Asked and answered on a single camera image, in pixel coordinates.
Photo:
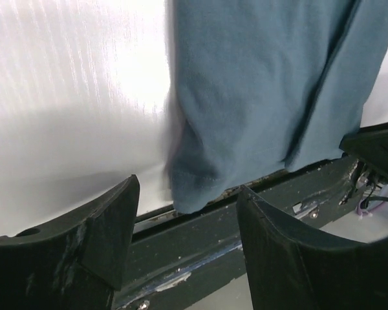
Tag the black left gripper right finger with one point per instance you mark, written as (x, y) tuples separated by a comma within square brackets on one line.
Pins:
[(291, 265)]

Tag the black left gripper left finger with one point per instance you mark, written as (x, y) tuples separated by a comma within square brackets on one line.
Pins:
[(75, 261)]

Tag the grey blue t shirt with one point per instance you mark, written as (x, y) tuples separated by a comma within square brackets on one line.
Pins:
[(266, 86)]

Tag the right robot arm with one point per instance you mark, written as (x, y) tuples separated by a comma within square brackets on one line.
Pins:
[(370, 146)]

